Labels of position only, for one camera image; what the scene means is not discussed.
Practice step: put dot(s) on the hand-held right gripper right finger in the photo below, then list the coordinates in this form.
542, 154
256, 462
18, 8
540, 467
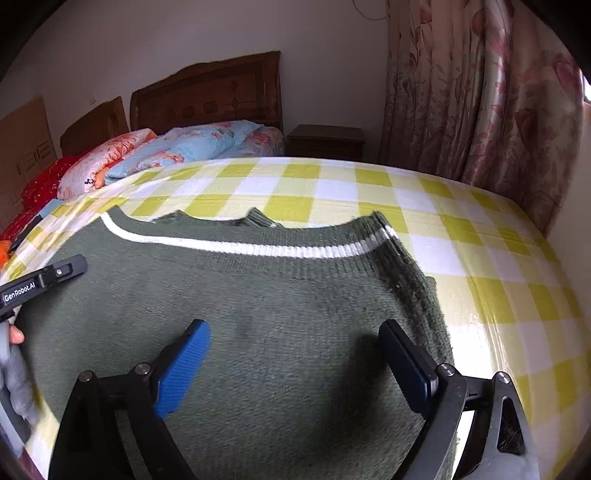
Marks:
408, 369

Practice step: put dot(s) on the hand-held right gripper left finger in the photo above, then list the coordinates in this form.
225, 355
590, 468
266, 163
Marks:
182, 369

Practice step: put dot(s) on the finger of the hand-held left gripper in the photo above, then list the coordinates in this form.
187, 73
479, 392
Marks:
64, 271

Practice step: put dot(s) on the green knit sweater white sleeves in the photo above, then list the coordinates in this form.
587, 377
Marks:
277, 300

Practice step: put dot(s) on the person's left hand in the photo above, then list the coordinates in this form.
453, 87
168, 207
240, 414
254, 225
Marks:
16, 335

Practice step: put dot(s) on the orange cloth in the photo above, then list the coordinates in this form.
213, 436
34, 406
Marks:
3, 251

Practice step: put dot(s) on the black flat object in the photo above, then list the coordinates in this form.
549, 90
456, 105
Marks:
25, 233

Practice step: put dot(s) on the plain light blue cloth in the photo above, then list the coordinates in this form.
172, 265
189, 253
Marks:
51, 206

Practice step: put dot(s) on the red patterned pillow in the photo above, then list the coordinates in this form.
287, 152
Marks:
41, 182

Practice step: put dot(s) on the orange floral pillow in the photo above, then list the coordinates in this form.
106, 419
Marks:
92, 166

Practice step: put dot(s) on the bed with yellow checkered sheet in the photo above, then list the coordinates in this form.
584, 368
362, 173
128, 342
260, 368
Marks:
485, 258

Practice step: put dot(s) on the light wooden wardrobe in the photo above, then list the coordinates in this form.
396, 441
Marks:
27, 134

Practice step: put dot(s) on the small wooden headboard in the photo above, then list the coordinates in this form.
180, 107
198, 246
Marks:
94, 129

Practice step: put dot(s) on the light blue floral quilt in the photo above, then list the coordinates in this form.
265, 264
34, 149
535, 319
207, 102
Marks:
184, 147

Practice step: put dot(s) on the large carved wooden headboard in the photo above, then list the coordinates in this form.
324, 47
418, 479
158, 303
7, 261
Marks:
207, 97

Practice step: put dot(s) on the dark wooden nightstand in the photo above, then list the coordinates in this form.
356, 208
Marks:
323, 141

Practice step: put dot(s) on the pink floral curtain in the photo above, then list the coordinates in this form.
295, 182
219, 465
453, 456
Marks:
461, 92

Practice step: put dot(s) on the window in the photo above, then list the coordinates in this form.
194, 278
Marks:
587, 94

